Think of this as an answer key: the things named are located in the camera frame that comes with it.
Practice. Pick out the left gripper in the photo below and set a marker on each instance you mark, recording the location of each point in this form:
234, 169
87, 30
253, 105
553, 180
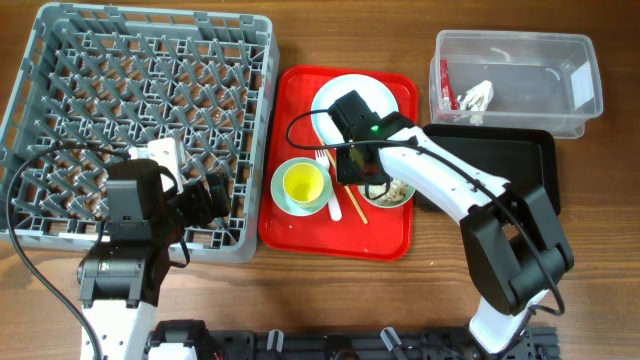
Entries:
203, 212

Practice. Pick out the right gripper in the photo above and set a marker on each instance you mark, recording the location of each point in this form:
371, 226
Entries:
344, 172

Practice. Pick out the white plastic fork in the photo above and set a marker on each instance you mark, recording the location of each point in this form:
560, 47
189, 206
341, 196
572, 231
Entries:
333, 205

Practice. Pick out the rice and peanut leftovers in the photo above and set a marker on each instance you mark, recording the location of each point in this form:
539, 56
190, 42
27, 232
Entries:
388, 194

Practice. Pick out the light blue food bowl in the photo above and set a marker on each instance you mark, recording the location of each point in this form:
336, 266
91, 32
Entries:
364, 192

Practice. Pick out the yellow plastic cup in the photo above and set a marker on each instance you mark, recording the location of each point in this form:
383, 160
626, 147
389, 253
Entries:
303, 183

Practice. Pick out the light green bowl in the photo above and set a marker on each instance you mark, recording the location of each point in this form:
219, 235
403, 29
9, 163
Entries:
285, 203

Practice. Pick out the red snack wrapper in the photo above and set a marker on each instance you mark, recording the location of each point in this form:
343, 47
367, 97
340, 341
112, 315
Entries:
448, 96

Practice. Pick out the white napkin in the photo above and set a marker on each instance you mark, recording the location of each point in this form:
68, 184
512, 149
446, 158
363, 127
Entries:
477, 100

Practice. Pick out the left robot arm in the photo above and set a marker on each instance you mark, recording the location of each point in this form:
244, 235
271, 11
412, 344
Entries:
120, 278

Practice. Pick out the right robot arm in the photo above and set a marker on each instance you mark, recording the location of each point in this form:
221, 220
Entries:
514, 245

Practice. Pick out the grey dishwasher rack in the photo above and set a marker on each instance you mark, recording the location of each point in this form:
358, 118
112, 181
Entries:
96, 81

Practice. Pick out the wooden chopstick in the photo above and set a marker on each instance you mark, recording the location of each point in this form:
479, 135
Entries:
347, 189

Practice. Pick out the light blue plate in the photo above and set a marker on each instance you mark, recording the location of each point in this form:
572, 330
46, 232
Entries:
376, 95

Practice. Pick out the red plastic tray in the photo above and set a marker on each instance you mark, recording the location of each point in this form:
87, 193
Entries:
369, 232

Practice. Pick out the black plastic tray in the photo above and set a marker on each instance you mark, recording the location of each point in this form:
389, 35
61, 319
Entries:
518, 155

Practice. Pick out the clear plastic bin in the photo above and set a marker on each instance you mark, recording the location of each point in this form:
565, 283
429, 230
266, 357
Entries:
544, 81

